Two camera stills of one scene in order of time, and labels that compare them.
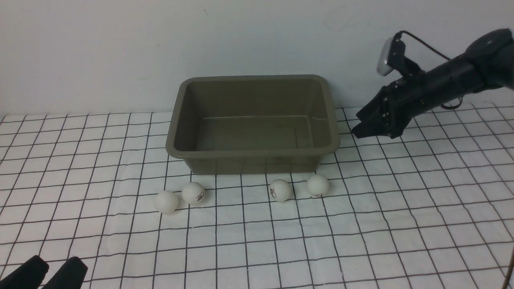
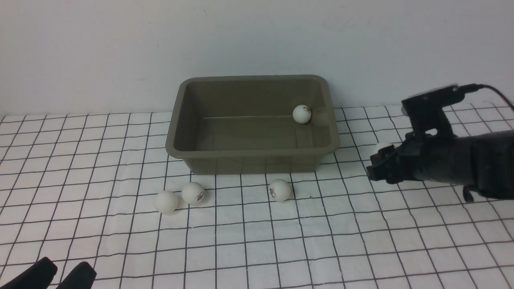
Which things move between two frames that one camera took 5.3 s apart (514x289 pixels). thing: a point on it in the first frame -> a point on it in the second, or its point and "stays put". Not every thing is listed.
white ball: x=317 y=185 -> x=302 y=114
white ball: x=280 y=190 stays put
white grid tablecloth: x=432 y=207 stays put
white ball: x=193 y=193 stays put
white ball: x=166 y=202 stays put
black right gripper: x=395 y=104 -> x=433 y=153
